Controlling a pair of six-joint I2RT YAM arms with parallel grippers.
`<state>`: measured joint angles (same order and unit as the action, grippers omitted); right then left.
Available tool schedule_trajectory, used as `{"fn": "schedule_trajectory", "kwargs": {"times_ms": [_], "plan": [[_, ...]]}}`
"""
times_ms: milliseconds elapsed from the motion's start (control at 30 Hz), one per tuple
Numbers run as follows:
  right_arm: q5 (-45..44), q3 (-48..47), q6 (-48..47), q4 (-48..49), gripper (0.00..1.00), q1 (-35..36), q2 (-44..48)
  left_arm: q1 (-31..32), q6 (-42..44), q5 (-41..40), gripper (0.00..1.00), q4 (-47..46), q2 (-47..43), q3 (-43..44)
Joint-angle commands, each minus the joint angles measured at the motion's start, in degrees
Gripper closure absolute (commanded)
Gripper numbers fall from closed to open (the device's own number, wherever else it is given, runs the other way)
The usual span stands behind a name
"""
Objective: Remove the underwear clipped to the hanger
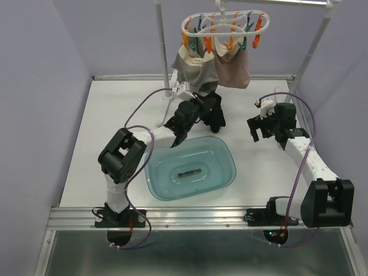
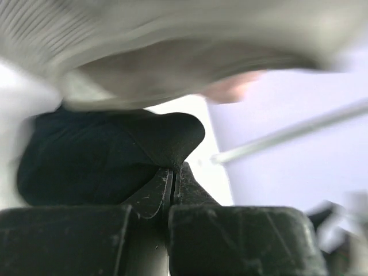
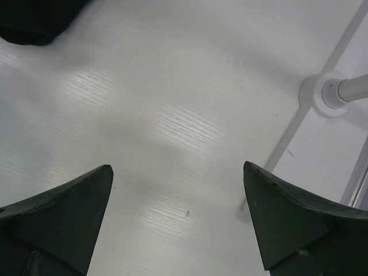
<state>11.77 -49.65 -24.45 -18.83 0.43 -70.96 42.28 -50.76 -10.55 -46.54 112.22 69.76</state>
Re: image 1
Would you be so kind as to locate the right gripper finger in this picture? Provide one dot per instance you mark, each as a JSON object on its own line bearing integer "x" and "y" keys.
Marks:
{"x": 254, "y": 124}
{"x": 267, "y": 122}

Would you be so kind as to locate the aluminium mounting rail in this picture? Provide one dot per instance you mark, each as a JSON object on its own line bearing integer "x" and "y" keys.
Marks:
{"x": 161, "y": 219}

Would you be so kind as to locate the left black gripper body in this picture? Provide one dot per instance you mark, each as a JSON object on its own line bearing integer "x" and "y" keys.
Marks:
{"x": 211, "y": 107}

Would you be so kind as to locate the grey underwear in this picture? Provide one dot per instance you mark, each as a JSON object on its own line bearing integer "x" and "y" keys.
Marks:
{"x": 200, "y": 72}

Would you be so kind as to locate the pink underwear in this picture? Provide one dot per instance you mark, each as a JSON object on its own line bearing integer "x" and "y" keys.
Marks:
{"x": 232, "y": 66}

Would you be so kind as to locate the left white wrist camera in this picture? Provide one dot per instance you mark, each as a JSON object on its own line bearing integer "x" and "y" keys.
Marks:
{"x": 183, "y": 91}

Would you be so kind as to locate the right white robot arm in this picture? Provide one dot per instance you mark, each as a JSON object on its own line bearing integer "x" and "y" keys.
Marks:
{"x": 328, "y": 200}

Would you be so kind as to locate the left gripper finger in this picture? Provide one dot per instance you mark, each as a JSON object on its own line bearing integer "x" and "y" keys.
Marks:
{"x": 209, "y": 117}
{"x": 213, "y": 100}

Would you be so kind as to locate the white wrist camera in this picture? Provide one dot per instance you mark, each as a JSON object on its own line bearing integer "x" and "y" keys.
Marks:
{"x": 183, "y": 91}
{"x": 266, "y": 106}

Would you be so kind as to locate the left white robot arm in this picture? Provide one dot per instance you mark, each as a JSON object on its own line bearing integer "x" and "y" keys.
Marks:
{"x": 120, "y": 159}

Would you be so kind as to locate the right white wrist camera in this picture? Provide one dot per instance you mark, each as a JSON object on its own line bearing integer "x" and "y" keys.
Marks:
{"x": 266, "y": 106}

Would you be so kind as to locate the teal plastic basin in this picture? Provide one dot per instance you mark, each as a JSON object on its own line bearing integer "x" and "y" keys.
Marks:
{"x": 196, "y": 166}

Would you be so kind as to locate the white drying rack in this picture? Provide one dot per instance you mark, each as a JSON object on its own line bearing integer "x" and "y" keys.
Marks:
{"x": 330, "y": 7}

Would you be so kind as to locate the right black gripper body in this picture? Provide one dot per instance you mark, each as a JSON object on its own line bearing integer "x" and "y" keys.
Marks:
{"x": 261, "y": 125}

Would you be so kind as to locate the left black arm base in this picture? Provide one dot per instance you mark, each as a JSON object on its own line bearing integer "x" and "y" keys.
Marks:
{"x": 120, "y": 226}

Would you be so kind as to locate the black underwear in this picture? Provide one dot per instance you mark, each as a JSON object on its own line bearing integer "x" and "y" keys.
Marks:
{"x": 220, "y": 121}

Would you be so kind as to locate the white clip hanger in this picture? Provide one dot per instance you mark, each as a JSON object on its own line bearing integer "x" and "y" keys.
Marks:
{"x": 234, "y": 26}

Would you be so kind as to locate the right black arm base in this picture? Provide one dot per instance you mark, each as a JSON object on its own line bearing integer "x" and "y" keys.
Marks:
{"x": 277, "y": 231}

